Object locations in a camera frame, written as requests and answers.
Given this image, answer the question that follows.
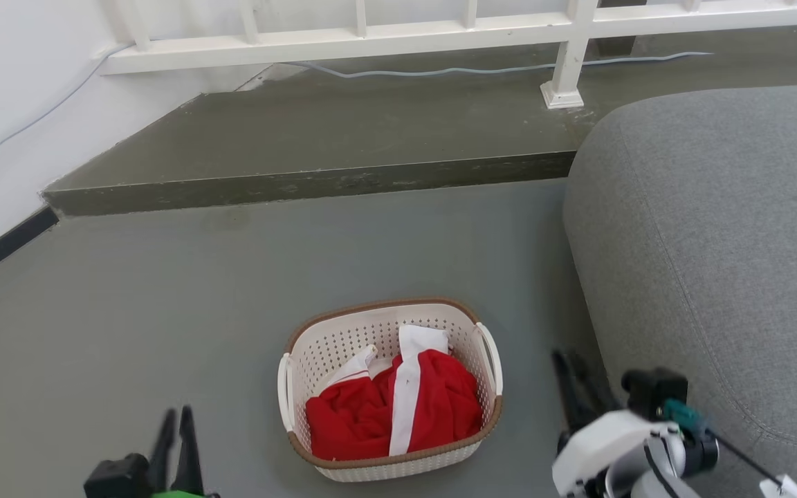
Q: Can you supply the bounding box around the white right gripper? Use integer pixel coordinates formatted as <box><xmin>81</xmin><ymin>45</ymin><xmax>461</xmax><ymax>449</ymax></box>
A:
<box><xmin>552</xmin><ymin>350</ymin><xmax>719</xmax><ymax>498</ymax></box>

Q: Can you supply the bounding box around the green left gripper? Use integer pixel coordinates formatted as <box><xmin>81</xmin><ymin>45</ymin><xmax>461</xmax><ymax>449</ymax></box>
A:
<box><xmin>147</xmin><ymin>405</ymin><xmax>207</xmax><ymax>498</ymax></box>

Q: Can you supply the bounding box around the cream perforated plastic laundry basket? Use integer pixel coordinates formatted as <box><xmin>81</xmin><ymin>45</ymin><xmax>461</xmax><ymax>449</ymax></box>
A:
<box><xmin>277</xmin><ymin>297</ymin><xmax>504</xmax><ymax>483</ymax></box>

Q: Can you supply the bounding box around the red and white garment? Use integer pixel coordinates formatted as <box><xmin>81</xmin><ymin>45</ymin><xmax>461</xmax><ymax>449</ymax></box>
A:
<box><xmin>305</xmin><ymin>324</ymin><xmax>484</xmax><ymax>461</ymax></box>

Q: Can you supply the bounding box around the grey fabric sofa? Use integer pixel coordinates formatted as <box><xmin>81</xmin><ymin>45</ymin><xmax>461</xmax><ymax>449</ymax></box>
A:
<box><xmin>563</xmin><ymin>83</ymin><xmax>797</xmax><ymax>498</ymax></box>

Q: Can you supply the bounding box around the white wooden railing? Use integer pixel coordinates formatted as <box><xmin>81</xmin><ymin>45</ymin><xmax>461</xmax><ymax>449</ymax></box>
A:
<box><xmin>98</xmin><ymin>0</ymin><xmax>797</xmax><ymax>110</ymax></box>

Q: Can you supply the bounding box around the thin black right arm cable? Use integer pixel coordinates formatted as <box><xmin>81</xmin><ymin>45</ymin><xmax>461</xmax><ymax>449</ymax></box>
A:
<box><xmin>708</xmin><ymin>429</ymin><xmax>787</xmax><ymax>486</ymax></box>

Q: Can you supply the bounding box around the black wall baseboard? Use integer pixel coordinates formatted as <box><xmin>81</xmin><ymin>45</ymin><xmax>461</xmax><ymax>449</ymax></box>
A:
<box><xmin>0</xmin><ymin>206</ymin><xmax>60</xmax><ymax>295</ymax></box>

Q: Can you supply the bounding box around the thin grey wall cable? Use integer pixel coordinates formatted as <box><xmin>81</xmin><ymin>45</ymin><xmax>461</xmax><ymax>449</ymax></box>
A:
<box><xmin>0</xmin><ymin>44</ymin><xmax>131</xmax><ymax>183</ymax></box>

